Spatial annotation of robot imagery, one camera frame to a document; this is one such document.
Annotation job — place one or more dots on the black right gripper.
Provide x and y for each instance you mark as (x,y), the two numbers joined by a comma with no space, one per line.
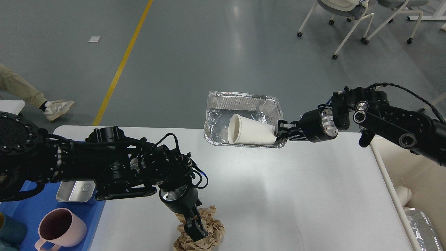
(314,126)

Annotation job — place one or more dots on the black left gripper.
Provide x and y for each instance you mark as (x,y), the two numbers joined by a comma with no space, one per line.
(184,200)

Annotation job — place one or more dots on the brown paper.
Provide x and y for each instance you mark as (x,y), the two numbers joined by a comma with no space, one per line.
(214,227)

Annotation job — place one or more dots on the white paper cup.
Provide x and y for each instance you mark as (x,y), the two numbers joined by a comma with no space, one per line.
(242,130)

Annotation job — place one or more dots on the aluminium foil tray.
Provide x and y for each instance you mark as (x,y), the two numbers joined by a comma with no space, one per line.
(221,106)

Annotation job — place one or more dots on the stainless steel rectangular container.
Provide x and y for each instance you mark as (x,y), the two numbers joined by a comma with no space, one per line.
(76,192)

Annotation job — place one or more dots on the pink plastic mug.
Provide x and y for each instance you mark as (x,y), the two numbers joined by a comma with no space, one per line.
(60,228)

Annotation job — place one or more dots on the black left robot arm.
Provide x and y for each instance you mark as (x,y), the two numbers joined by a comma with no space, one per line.
(121,167)

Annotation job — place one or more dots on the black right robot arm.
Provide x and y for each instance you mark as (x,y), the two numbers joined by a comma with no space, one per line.
(370,109)

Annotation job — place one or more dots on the white office chair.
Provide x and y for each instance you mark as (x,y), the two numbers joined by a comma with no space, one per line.
(356,10)
(399,7)

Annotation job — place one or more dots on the beige plastic bin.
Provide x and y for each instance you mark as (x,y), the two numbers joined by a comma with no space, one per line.
(423,177)

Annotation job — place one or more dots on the white chair leg right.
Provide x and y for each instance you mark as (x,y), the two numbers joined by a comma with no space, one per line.
(433,102)

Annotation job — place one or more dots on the blue plastic tray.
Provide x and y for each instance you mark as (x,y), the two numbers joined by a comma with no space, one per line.
(32,210)

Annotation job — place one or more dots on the foil tray inside bin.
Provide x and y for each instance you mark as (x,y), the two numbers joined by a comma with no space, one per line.
(423,229)

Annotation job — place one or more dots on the teal object at corner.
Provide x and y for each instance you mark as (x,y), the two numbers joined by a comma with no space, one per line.
(12,233)

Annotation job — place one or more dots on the white side table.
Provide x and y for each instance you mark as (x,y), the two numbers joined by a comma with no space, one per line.
(12,106)

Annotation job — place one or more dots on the person in khaki trousers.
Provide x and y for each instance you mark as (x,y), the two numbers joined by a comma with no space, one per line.
(14,84)

